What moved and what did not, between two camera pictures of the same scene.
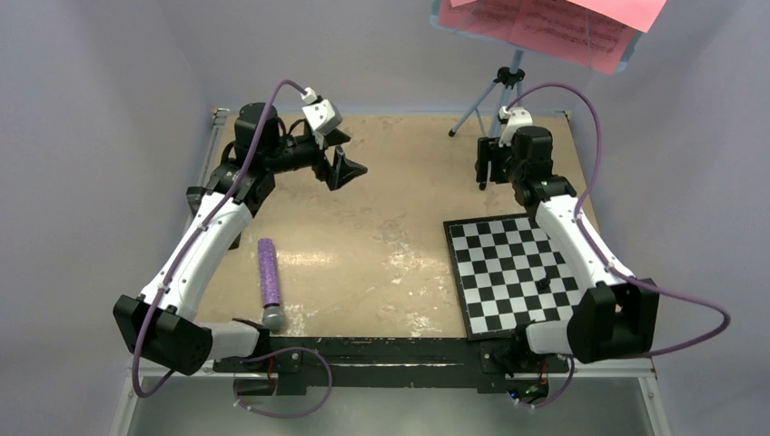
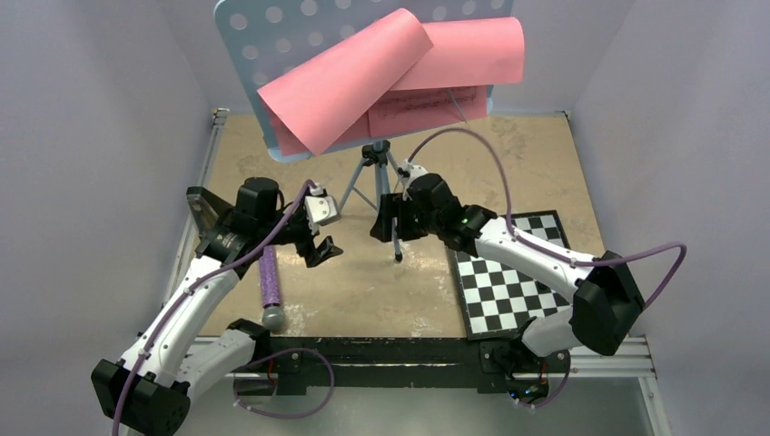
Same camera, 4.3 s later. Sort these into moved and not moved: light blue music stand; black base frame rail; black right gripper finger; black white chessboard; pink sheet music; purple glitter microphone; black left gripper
Moved: black left gripper; pink sheet music; light blue music stand; black right gripper finger
Not moved: black base frame rail; black white chessboard; purple glitter microphone
